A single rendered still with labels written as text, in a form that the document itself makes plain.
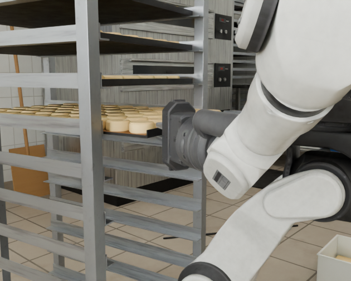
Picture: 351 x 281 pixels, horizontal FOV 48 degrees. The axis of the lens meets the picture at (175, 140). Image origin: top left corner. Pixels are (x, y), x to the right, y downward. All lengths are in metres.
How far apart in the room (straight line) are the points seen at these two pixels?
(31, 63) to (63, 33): 2.83
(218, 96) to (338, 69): 3.50
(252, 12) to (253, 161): 0.20
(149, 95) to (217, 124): 2.59
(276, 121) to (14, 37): 0.69
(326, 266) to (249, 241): 1.20
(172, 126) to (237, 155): 0.24
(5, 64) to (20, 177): 0.92
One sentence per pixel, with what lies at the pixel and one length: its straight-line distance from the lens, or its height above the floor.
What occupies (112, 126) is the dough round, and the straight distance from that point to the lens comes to 0.79.
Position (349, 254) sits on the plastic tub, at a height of 0.07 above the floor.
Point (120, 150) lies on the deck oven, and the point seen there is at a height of 0.44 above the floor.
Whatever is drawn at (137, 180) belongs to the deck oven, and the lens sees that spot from 3.09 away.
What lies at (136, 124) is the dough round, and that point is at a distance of 0.75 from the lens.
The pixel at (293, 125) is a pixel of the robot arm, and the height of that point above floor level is 0.93.
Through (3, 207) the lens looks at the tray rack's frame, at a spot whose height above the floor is 0.54.
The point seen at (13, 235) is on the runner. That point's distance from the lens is 1.04.
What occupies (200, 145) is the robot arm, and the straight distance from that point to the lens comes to 0.56.
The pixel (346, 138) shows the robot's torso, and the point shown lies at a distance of 0.73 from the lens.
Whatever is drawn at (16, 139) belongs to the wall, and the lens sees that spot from 3.61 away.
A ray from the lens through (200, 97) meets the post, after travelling 1.12.
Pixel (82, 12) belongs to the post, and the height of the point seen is 1.08.
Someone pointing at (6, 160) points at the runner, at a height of 0.78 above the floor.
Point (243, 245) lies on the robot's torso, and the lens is 0.85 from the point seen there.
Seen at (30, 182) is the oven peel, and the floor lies 0.13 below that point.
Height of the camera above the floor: 0.97
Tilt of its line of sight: 9 degrees down
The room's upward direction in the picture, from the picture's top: straight up
